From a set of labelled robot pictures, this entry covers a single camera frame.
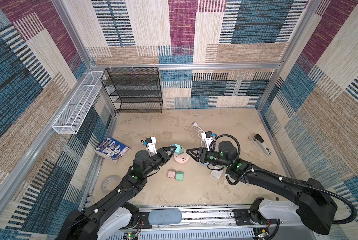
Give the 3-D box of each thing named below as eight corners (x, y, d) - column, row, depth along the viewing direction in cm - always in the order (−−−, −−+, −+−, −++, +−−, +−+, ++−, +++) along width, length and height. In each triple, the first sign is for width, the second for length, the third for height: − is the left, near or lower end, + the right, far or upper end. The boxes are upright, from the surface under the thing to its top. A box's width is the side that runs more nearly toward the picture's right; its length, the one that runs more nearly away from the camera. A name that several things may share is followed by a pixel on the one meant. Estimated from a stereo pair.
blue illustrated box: (95, 150, 99) (94, 149, 98) (108, 137, 106) (107, 136, 104) (117, 163, 94) (116, 162, 92) (130, 148, 100) (129, 147, 98)
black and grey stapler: (265, 157, 96) (268, 153, 93) (251, 138, 105) (254, 134, 102) (269, 155, 97) (273, 152, 93) (255, 137, 106) (258, 133, 102)
